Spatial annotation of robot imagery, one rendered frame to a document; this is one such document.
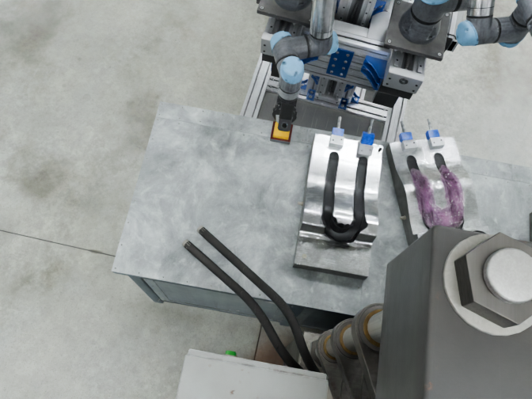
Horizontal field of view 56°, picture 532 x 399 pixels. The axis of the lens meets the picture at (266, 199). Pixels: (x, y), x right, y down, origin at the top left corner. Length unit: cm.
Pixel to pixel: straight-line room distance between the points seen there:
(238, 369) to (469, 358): 59
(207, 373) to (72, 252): 179
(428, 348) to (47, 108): 280
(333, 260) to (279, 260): 19
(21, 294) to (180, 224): 118
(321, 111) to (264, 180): 95
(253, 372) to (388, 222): 101
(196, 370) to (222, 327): 149
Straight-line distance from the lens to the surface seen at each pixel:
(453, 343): 59
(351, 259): 178
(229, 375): 108
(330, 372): 154
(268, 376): 108
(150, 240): 185
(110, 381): 262
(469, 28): 168
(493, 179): 214
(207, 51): 319
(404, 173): 194
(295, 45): 172
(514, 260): 58
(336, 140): 187
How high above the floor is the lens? 255
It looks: 69 degrees down
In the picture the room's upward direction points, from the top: 8 degrees clockwise
